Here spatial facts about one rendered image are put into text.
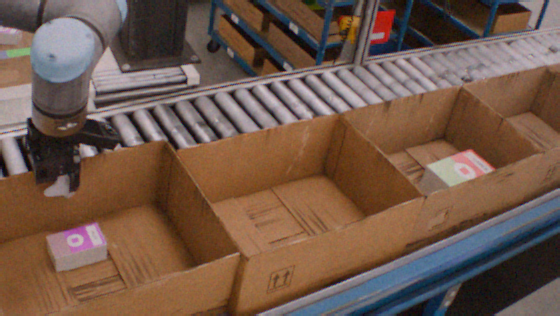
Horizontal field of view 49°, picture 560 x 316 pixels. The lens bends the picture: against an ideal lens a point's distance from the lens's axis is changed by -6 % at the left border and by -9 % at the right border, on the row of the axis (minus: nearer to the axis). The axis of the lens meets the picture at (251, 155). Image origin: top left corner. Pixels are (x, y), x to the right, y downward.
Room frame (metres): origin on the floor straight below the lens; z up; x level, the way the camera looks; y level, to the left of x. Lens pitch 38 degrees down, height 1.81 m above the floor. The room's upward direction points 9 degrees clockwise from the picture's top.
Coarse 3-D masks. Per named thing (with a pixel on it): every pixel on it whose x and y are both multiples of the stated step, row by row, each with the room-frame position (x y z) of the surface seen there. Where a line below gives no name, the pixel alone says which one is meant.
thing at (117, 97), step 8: (136, 88) 1.64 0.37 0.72; (144, 88) 1.66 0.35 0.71; (152, 88) 1.65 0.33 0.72; (160, 88) 1.66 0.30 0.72; (168, 88) 1.67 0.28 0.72; (176, 88) 1.68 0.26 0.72; (184, 88) 1.69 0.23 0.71; (192, 88) 1.72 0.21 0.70; (96, 96) 1.57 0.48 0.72; (104, 96) 1.57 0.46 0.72; (112, 96) 1.58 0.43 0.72; (120, 96) 1.59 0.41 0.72; (128, 96) 1.61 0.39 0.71; (136, 96) 1.62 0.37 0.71; (144, 96) 1.64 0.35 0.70; (152, 96) 1.65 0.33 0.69; (96, 104) 1.56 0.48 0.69; (104, 104) 1.57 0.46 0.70; (112, 104) 1.58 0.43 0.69
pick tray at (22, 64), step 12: (24, 36) 1.79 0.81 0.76; (0, 48) 1.70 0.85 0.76; (12, 48) 1.71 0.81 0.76; (24, 48) 1.72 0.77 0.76; (0, 60) 1.49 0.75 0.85; (12, 60) 1.51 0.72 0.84; (24, 60) 1.53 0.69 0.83; (0, 72) 1.49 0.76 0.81; (12, 72) 1.51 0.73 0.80; (24, 72) 1.53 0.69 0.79; (0, 84) 1.49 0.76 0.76; (12, 84) 1.51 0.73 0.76; (24, 84) 1.53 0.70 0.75
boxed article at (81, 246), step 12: (84, 228) 0.81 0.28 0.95; (96, 228) 0.82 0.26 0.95; (48, 240) 0.77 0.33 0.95; (60, 240) 0.77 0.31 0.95; (72, 240) 0.78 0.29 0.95; (84, 240) 0.79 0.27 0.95; (96, 240) 0.79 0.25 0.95; (48, 252) 0.77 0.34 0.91; (60, 252) 0.75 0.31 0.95; (72, 252) 0.75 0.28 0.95; (84, 252) 0.76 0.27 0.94; (96, 252) 0.78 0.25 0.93; (60, 264) 0.74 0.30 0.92; (72, 264) 0.75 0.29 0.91; (84, 264) 0.77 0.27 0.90
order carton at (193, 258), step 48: (144, 144) 0.93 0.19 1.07; (0, 192) 0.77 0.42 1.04; (96, 192) 0.88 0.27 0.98; (144, 192) 0.94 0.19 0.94; (192, 192) 0.86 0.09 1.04; (0, 240) 0.77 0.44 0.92; (144, 240) 0.85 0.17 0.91; (192, 240) 0.85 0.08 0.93; (0, 288) 0.67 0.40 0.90; (48, 288) 0.70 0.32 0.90; (96, 288) 0.73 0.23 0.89; (144, 288) 0.63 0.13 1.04; (192, 288) 0.68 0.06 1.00
